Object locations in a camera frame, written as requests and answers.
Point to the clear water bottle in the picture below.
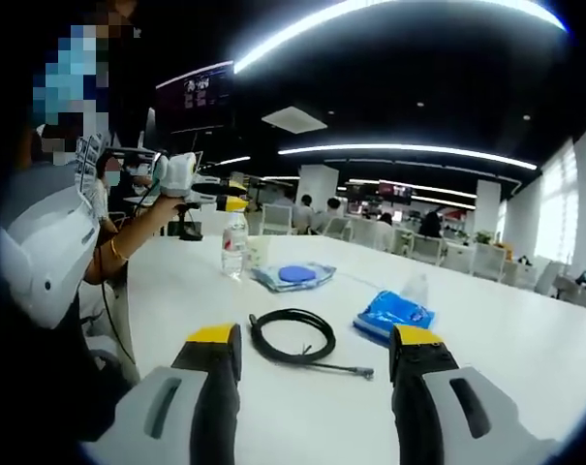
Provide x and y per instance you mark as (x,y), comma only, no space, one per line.
(234,252)

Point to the white chest-worn device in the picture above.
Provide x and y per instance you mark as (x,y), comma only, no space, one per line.
(45,252)

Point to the hanging monitor screen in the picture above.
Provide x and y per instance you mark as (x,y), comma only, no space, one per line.
(394,190)

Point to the blue wet wipes packet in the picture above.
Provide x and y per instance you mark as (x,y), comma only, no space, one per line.
(394,315)

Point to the row of white office chairs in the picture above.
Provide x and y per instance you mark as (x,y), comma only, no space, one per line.
(428,247)

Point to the blue white wall poster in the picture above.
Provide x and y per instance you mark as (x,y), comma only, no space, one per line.
(89,160)

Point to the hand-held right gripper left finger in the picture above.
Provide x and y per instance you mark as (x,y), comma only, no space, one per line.
(215,387)

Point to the black stand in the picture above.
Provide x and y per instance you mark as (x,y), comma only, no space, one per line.
(188,232)

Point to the green potted plant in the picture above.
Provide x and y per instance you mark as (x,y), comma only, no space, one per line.
(484,237)

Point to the large dark wall screen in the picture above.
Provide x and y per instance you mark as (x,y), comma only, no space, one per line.
(195,102)

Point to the long ceiling light strip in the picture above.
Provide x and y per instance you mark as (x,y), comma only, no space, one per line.
(409,149)
(370,19)

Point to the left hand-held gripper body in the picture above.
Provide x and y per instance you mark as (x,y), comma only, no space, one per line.
(176,174)

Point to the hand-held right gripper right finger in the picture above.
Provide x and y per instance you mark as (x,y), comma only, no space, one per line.
(418,387)

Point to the clear bag with blue disc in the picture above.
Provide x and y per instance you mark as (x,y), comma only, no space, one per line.
(297,276)

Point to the white table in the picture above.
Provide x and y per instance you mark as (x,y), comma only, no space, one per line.
(467,363)

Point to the person's left hand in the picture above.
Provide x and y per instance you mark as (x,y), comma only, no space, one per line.
(169,206)

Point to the white paper cup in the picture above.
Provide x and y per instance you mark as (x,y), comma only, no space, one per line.
(257,252)

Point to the small white window blinds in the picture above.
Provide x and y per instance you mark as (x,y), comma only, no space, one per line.
(561,203)

